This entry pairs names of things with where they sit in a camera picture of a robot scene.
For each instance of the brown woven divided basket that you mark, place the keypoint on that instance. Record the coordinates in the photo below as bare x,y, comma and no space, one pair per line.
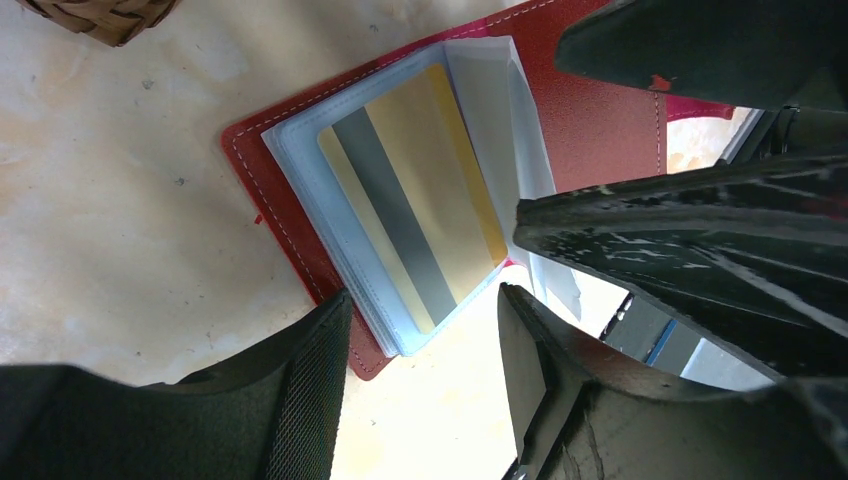
111,22

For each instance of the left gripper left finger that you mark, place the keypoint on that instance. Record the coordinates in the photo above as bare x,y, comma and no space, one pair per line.
271,411

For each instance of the gold credit card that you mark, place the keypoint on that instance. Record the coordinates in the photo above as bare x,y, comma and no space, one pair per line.
407,166

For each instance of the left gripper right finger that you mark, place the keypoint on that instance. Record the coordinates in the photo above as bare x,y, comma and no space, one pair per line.
581,409

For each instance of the red leather card holder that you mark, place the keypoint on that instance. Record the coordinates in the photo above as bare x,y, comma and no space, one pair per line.
534,130

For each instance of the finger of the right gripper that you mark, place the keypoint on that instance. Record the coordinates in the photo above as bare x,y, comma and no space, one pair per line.
752,256
757,54

